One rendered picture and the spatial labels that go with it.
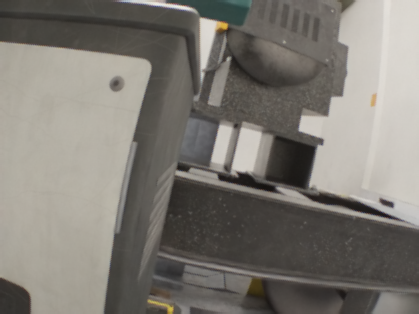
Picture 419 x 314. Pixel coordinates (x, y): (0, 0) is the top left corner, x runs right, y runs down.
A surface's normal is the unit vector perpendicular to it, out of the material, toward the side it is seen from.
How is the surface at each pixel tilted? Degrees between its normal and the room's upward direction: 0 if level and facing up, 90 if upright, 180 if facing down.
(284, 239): 90
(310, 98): 90
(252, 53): 90
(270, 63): 90
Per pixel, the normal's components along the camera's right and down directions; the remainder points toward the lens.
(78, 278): 0.00, 0.06
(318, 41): 0.23, 0.11
